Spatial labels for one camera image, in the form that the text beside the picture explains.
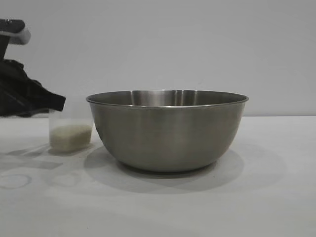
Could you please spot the white rice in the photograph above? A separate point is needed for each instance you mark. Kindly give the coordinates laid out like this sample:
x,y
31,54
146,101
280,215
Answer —
x,y
71,138

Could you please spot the clear plastic measuring cup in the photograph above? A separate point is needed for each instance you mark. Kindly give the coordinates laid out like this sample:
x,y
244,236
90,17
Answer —
x,y
74,118

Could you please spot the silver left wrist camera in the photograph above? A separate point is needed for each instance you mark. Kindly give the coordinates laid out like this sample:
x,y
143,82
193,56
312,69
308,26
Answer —
x,y
19,37

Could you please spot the stainless steel mixing bowl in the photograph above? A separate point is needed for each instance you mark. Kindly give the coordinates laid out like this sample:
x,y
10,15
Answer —
x,y
168,133

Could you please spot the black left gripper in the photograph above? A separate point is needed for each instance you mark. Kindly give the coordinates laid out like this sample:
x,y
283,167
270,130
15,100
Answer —
x,y
22,96

